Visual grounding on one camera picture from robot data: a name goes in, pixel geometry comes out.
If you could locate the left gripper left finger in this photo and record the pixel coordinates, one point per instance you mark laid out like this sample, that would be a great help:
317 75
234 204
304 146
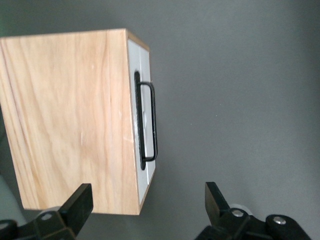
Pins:
77 207

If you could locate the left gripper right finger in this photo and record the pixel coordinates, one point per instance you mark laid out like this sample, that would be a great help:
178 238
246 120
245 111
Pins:
215 205

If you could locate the white-fronted wooden drawer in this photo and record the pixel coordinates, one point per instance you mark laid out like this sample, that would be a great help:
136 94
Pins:
131 57

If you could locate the light wooden drawer cabinet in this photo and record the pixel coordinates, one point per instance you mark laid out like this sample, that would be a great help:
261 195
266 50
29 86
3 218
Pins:
62 112

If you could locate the dark grey table mat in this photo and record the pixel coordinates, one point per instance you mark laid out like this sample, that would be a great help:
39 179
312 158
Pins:
237 100

